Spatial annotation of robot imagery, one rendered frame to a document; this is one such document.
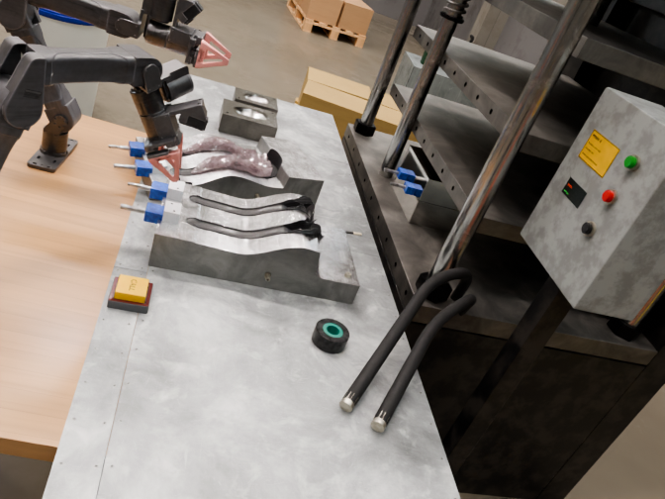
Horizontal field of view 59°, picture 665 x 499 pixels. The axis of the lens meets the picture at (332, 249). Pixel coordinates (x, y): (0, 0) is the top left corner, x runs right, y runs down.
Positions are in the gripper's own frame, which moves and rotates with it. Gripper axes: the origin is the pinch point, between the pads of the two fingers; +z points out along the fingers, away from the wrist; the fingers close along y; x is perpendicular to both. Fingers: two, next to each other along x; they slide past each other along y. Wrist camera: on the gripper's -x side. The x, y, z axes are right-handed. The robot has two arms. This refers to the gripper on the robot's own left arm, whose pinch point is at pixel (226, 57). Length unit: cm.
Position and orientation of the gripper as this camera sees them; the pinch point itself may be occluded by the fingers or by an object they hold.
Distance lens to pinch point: 158.2
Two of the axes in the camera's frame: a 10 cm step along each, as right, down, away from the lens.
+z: 9.4, 2.7, 2.2
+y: -0.4, -5.4, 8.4
